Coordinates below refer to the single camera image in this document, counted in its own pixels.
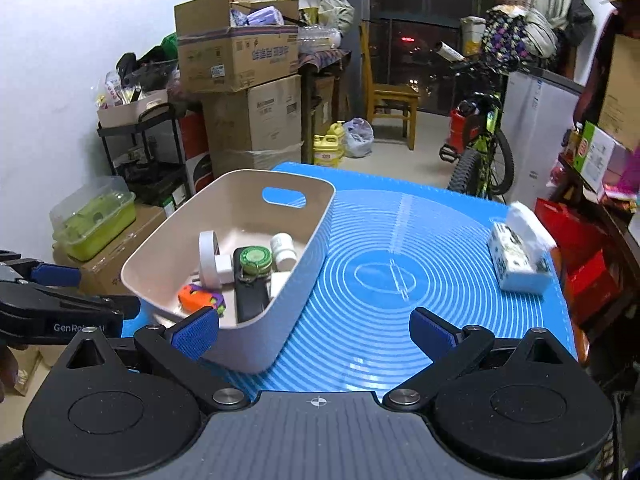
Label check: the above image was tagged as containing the orange purple toy knife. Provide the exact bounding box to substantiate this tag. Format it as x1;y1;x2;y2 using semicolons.
177;284;226;316

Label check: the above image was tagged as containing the black remote-like mouse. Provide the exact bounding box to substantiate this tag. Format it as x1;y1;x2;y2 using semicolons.
232;247;271;324

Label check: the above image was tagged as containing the white tape roll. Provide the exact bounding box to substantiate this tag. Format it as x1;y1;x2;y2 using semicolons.
198;231;221;289

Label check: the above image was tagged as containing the white plug adapter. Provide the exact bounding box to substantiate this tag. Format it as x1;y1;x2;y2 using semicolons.
192;255;234;288

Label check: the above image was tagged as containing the green round tin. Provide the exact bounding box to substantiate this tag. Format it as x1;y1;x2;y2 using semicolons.
239;246;272;276

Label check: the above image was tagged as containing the beige plastic storage basket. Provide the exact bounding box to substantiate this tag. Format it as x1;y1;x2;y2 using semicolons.
120;169;335;374

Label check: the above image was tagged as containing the white pill bottle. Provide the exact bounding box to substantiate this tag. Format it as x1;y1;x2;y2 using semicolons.
270;232;298;272

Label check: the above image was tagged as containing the white USB wall charger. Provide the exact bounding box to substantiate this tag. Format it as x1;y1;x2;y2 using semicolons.
269;271;291;299

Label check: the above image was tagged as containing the cardboard box under container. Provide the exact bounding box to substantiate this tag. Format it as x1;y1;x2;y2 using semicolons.
52;204;166;296

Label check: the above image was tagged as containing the green lidded plastic container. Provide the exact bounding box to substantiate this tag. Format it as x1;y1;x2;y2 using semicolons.
49;176;137;262

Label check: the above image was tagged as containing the tissue pack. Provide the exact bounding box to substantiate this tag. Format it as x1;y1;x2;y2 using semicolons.
487;202;556;296

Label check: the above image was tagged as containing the blue silicone mat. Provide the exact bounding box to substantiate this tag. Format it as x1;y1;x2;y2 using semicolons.
121;160;580;401

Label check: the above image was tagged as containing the red shopping bag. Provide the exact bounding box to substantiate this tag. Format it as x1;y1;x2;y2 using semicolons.
535;198;622;325

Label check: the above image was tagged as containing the black metal shelf rack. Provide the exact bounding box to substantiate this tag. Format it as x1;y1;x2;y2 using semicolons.
96;103;191;216

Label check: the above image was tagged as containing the beige tray on shelf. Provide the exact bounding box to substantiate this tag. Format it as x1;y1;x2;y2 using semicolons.
96;89;168;128

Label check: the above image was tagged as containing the green black bicycle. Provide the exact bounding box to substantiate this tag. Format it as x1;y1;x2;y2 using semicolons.
438;56;514;203

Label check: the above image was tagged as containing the lower stacked cardboard box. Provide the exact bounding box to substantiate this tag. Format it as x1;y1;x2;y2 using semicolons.
201;75;303;177

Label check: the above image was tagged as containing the stacked cardboard box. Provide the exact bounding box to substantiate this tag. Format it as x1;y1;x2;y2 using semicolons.
175;0;298;93
201;75;303;177

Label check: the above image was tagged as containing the tied plastic bag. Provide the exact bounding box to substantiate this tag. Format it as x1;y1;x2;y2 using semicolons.
344;118;374;158

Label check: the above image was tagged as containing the yellow detergent jug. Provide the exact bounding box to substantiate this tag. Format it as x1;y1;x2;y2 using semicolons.
314;122;345;168

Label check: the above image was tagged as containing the green white product box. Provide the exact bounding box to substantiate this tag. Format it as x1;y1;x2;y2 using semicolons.
574;122;629;191

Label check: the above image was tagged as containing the white cabinet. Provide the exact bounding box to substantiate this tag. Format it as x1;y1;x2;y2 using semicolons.
501;68;584;208

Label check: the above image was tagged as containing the wooden chair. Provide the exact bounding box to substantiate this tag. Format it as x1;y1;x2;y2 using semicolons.
358;21;420;151

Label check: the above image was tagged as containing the upper stacked cardboard box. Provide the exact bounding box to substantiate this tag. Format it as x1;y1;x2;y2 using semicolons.
175;0;298;93

